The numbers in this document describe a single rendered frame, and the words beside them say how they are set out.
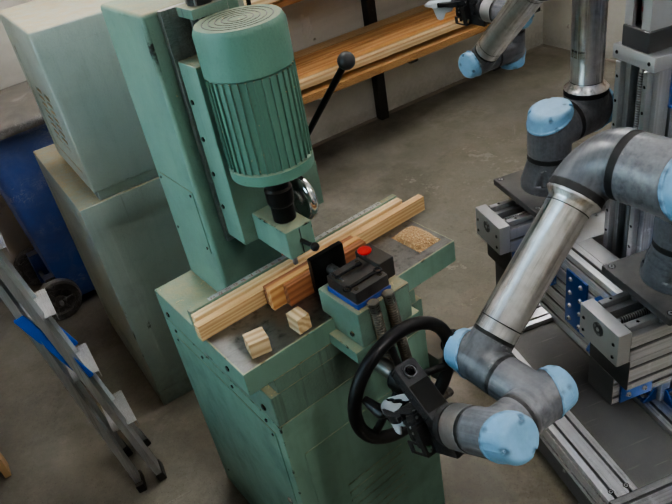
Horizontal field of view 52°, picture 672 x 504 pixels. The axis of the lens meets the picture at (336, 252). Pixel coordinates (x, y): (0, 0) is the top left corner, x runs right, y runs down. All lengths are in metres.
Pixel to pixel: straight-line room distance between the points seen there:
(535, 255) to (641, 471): 1.04
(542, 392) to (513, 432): 0.10
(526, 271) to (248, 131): 0.56
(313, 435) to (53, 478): 1.31
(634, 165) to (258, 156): 0.66
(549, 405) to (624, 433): 1.06
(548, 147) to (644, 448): 0.86
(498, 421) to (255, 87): 0.70
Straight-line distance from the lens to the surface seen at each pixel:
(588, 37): 1.91
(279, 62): 1.28
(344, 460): 1.73
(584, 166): 1.16
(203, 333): 1.49
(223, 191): 1.53
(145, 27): 1.45
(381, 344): 1.31
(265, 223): 1.50
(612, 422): 2.16
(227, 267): 1.68
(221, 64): 1.27
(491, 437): 1.02
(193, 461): 2.51
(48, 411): 2.97
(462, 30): 4.25
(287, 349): 1.42
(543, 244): 1.15
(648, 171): 1.11
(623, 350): 1.61
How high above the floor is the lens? 1.82
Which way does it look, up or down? 34 degrees down
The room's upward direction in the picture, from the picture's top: 11 degrees counter-clockwise
